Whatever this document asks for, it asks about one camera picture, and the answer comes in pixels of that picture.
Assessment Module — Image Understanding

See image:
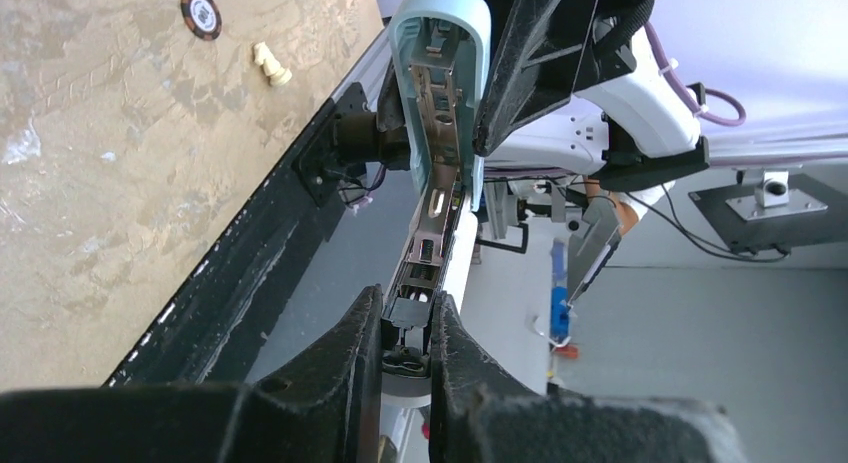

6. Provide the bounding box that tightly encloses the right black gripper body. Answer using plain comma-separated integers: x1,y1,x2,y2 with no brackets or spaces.
404,0,704,94

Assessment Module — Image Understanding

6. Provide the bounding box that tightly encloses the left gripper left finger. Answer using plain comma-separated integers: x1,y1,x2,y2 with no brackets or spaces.
1,286,382,462

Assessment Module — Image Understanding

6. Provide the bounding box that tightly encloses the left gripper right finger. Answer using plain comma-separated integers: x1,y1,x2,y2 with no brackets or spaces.
429,292,748,462

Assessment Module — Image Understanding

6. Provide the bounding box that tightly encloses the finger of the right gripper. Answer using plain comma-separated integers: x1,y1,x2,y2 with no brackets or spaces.
473,0,599,156

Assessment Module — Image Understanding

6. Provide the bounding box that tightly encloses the cream chess piece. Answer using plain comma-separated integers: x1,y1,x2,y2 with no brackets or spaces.
253,42,293,87

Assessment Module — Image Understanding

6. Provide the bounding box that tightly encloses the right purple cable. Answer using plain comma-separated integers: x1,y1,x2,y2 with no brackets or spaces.
645,21,748,129

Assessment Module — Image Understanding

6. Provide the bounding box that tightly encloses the grey metal floor bracket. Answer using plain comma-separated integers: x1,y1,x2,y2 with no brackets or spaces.
689,171,847,254

